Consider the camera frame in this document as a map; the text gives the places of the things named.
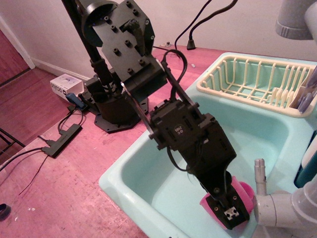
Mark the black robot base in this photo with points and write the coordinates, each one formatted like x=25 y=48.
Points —
x=113 y=113

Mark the pink plastic cup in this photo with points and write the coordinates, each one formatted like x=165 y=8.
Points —
x=234 y=183

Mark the grey lamp head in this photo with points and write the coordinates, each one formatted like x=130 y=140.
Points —
x=297 y=20

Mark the blue clamp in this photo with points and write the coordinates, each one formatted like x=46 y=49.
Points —
x=72 y=98

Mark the white cardboard box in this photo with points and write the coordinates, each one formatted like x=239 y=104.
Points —
x=65 y=84

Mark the dark round object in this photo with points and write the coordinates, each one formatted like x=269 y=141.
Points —
x=5 y=211

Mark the teal toy sink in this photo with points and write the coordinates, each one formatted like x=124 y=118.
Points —
x=165 y=202

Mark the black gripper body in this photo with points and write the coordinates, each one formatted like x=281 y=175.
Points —
x=199 y=139

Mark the dark teal bottle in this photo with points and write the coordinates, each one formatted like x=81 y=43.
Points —
x=308 y=168

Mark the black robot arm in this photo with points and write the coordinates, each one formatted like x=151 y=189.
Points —
x=130 y=84

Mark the purple utensils in rack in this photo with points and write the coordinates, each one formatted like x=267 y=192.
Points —
x=308 y=93

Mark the cream dish rack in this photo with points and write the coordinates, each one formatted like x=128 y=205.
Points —
x=269 y=83

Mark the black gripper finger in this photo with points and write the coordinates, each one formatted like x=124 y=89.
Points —
x=229 y=207

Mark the black usb hub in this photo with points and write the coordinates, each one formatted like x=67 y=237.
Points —
x=54 y=148

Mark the beige toy faucet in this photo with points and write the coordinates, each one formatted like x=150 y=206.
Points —
x=283 y=214

